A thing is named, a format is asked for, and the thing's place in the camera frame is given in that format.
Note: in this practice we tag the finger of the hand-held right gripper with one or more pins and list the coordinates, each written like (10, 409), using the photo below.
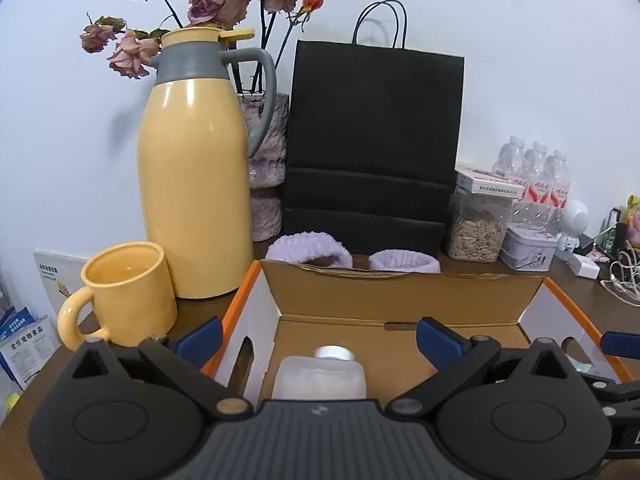
(622, 344)
(617, 387)

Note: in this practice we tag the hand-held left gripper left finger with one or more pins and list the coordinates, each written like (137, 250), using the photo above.
(200, 342)

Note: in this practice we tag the clear seed container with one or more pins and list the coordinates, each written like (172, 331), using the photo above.
(477, 235)

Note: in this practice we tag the white flat carton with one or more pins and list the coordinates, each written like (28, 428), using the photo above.
(487, 180)

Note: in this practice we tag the purple terry headband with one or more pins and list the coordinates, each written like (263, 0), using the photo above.
(405, 260)
(300, 245)

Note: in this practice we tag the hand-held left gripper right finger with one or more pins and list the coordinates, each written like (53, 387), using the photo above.
(442, 345)

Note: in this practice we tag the red cardboard box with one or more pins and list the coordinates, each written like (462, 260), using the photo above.
(400, 295)

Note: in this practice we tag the yellow pink snack packet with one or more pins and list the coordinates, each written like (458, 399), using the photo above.
(634, 220)

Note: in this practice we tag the black paper bag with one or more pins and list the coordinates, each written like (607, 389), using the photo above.
(370, 135)

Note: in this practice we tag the yellow thermos jug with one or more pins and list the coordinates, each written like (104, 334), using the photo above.
(195, 185)

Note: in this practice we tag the white charger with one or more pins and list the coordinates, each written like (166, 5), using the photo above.
(586, 265)

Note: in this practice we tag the blue and white leaflets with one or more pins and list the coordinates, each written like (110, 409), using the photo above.
(27, 345)

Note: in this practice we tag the dried rose bouquet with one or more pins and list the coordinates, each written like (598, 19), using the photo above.
(220, 2)

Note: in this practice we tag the white robot toy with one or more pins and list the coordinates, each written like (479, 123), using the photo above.
(575, 220)

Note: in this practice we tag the white leaflet card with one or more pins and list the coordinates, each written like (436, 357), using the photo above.
(57, 270)

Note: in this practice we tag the pink textured vase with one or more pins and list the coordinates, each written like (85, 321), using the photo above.
(267, 170)

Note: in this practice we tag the grey tin box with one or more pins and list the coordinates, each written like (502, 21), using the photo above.
(527, 250)

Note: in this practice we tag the yellow mug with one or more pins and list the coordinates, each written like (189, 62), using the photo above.
(130, 290)

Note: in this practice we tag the white plastic box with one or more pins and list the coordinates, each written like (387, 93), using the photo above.
(320, 380)

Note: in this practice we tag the black and green gadget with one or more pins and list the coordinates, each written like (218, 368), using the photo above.
(612, 235)

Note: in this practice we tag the clear water bottle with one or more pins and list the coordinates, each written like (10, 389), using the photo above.
(507, 155)
(557, 180)
(535, 170)

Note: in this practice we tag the white round lid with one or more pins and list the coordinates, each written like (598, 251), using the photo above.
(334, 352)

